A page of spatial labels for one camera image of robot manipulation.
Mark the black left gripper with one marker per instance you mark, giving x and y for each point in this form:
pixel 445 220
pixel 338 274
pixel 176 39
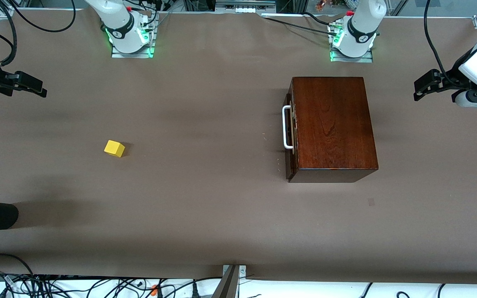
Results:
pixel 449 78

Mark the yellow block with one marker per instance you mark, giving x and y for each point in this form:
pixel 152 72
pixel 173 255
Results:
pixel 114 148

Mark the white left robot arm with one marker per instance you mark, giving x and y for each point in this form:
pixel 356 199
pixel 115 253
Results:
pixel 362 25

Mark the dark brown wooden cabinet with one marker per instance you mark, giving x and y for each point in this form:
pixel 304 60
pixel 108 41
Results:
pixel 333 124

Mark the grey power strip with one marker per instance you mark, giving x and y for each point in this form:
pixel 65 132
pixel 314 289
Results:
pixel 244 8

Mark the orange connector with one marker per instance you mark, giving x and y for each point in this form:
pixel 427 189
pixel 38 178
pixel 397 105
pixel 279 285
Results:
pixel 153 289

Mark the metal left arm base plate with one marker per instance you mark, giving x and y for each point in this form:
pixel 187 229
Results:
pixel 352 60

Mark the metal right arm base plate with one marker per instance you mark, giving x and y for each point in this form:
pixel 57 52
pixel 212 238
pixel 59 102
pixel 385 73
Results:
pixel 133 55

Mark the aluminium bracket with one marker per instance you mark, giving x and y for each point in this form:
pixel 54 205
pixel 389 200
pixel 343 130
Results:
pixel 228 285

